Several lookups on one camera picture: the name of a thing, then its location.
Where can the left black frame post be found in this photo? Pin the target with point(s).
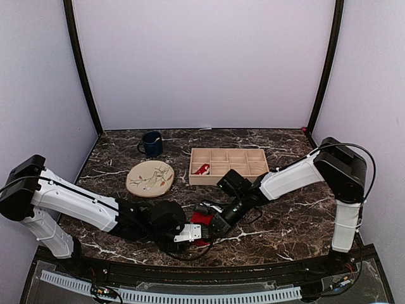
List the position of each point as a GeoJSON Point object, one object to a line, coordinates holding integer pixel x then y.
{"type": "Point", "coordinates": [80, 65]}

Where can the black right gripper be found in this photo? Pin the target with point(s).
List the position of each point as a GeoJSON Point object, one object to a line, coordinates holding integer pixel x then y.
{"type": "Point", "coordinates": [222, 223]}

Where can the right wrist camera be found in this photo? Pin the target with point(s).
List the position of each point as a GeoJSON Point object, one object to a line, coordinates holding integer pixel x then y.
{"type": "Point", "coordinates": [233, 184]}

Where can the black frame post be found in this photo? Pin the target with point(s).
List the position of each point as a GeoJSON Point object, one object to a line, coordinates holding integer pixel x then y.
{"type": "Point", "coordinates": [327, 67]}
{"type": "Point", "coordinates": [80, 65]}

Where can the wooden compartment tray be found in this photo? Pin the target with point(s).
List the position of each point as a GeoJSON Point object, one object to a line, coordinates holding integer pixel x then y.
{"type": "Point", "coordinates": [249, 163]}

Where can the black front table rail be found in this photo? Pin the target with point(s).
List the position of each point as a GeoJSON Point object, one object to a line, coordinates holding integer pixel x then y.
{"type": "Point", "coordinates": [228, 261]}

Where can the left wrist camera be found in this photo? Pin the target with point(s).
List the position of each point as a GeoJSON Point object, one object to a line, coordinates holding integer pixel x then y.
{"type": "Point", "coordinates": [190, 232]}

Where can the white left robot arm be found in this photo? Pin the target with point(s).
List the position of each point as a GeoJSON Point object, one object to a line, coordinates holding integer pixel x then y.
{"type": "Point", "coordinates": [32, 190]}

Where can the right black frame post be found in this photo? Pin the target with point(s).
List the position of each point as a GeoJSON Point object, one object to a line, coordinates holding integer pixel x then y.
{"type": "Point", "coordinates": [327, 67]}

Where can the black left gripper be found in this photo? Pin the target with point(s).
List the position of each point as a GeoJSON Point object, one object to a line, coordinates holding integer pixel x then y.
{"type": "Point", "coordinates": [170, 248]}

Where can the dark blue mug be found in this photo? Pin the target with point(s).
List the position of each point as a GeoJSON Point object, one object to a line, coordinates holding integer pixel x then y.
{"type": "Point", "coordinates": [151, 144]}

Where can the cream plate with bird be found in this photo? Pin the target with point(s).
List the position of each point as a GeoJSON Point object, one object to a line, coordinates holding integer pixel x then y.
{"type": "Point", "coordinates": [150, 179]}

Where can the white slotted cable duct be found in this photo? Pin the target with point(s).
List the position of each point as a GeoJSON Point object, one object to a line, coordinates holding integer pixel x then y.
{"type": "Point", "coordinates": [168, 293]}

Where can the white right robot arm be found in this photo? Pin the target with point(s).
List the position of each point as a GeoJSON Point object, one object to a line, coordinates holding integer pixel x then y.
{"type": "Point", "coordinates": [347, 170]}

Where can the small circuit board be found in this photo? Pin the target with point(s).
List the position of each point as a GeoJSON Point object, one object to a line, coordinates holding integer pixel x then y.
{"type": "Point", "coordinates": [103, 292]}

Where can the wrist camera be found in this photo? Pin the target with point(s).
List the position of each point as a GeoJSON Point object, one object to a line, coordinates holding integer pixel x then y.
{"type": "Point", "coordinates": [233, 184]}
{"type": "Point", "coordinates": [190, 232]}

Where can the red sock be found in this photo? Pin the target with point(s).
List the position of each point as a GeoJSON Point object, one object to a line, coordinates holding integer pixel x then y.
{"type": "Point", "coordinates": [204, 220]}
{"type": "Point", "coordinates": [203, 170]}

